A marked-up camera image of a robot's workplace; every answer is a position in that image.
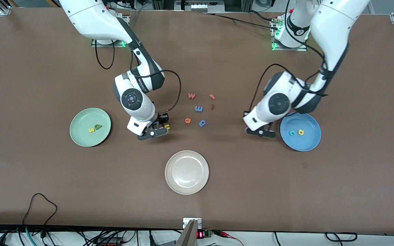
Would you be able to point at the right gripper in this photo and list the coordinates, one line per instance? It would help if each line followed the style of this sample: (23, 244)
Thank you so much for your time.
(158, 121)

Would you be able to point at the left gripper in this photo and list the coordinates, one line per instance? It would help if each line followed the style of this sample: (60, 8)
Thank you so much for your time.
(245, 112)

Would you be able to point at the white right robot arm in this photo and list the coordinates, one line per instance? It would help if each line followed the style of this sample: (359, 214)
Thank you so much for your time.
(91, 17)

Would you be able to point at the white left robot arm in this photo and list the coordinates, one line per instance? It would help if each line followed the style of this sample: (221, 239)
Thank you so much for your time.
(333, 27)

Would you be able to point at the blue letter p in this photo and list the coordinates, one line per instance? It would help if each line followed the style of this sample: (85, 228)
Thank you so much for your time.
(202, 123)

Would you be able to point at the blue plate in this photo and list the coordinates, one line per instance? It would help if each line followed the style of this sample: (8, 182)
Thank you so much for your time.
(306, 140)

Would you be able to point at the white plate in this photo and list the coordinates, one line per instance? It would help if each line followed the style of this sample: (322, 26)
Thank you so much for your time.
(186, 172)

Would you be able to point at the green plate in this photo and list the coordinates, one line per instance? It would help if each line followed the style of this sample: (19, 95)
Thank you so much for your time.
(84, 133)

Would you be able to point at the red digit display module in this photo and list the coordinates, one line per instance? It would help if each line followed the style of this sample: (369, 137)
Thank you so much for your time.
(202, 234)

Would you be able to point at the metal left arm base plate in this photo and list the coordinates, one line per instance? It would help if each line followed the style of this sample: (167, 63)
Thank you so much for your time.
(303, 48)

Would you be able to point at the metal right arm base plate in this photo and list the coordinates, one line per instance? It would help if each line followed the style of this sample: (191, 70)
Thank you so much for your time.
(109, 44)

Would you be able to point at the grey camera mount bar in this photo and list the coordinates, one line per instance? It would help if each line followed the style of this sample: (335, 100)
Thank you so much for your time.
(187, 235)

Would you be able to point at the aluminium frame equipment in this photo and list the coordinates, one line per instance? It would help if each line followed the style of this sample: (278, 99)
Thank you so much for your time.
(199, 5)

